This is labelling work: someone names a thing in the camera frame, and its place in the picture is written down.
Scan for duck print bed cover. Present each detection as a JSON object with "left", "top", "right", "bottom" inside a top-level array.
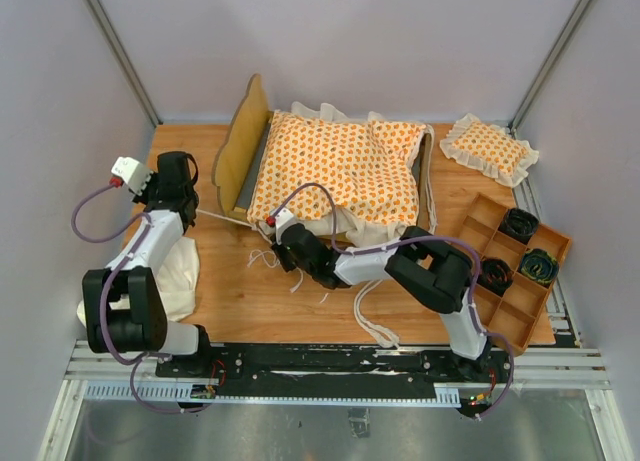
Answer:
[{"left": 247, "top": 103, "right": 437, "bottom": 247}]

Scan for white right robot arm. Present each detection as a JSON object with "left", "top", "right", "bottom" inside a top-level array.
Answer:
[{"left": 271, "top": 223, "right": 490, "bottom": 381}]

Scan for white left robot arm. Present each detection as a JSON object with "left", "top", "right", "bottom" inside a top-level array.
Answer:
[{"left": 71, "top": 151, "right": 214, "bottom": 377}]

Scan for cream cloth pile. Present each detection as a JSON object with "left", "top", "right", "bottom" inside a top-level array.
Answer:
[{"left": 77, "top": 236, "right": 201, "bottom": 327}]

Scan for dark rolled sock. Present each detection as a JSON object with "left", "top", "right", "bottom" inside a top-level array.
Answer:
[
  {"left": 518, "top": 248, "right": 559, "bottom": 288},
  {"left": 498, "top": 208, "right": 539, "bottom": 244},
  {"left": 478, "top": 258, "right": 513, "bottom": 296}
]

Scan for duck print small pillow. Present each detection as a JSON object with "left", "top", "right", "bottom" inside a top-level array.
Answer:
[{"left": 439, "top": 113, "right": 539, "bottom": 188}]

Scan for wooden compartment organizer box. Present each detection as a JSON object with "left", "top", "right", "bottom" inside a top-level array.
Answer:
[{"left": 458, "top": 194, "right": 572, "bottom": 355}]

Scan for dark rolled sock upper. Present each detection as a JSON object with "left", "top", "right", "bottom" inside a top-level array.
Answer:
[{"left": 498, "top": 208, "right": 539, "bottom": 244}]

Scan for wooden pet bed frame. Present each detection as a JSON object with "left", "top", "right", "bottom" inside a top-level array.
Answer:
[{"left": 212, "top": 74, "right": 438, "bottom": 247}]

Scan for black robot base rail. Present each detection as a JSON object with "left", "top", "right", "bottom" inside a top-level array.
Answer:
[{"left": 70, "top": 341, "right": 611, "bottom": 407}]

